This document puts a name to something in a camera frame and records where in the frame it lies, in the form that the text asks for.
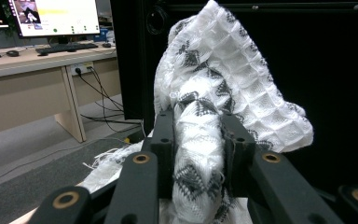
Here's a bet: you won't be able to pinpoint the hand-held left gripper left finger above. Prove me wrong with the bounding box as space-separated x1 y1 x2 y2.
149 107 177 200

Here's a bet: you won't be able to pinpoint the white cloth with dark pattern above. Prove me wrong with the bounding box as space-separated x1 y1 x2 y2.
80 0 315 224

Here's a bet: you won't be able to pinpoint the black cables from socket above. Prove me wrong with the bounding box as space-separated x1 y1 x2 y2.
74 66 145 134

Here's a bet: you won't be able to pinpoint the computer monitor with bright screen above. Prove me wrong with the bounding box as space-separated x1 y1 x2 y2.
8 0 102 45

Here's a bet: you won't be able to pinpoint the blue box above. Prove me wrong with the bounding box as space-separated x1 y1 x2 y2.
92 27 110 43

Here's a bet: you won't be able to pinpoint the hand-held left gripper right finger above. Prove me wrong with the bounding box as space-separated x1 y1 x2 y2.
219 111 257 198

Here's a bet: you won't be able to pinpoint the white socket with black plugs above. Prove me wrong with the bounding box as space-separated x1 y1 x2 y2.
70 61 95 77

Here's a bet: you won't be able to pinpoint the beige office desk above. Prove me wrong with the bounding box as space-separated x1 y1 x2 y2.
0 39 123 144

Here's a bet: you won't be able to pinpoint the coiled black cable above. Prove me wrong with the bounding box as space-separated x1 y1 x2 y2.
145 5 170 36

